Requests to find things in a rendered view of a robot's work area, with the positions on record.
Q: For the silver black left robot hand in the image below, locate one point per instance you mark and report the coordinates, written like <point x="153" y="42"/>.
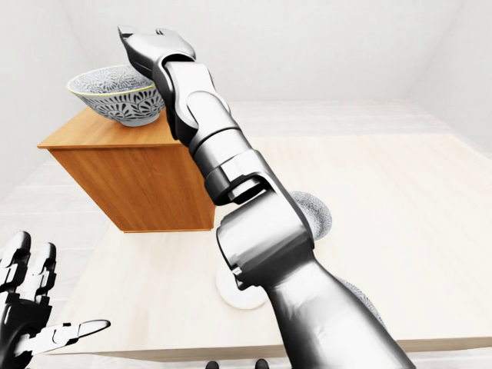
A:
<point x="23" y="307"/>

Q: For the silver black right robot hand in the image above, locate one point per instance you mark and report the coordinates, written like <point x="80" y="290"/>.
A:
<point x="153" y="46"/>

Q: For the black white patterned bowl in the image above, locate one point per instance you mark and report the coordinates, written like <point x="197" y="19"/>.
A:
<point x="115" y="100"/>
<point x="365" y="300"/>
<point x="317" y="215"/>

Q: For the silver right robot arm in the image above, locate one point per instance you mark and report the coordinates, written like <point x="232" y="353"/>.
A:
<point x="276" y="238"/>

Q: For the wooden cabinet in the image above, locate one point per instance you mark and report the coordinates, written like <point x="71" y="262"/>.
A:
<point x="138" y="184"/>

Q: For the small dark shape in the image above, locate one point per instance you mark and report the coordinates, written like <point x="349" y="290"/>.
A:
<point x="212" y="365"/>
<point x="262" y="364"/>

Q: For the white plate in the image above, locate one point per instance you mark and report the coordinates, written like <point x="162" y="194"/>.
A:
<point x="230" y="288"/>

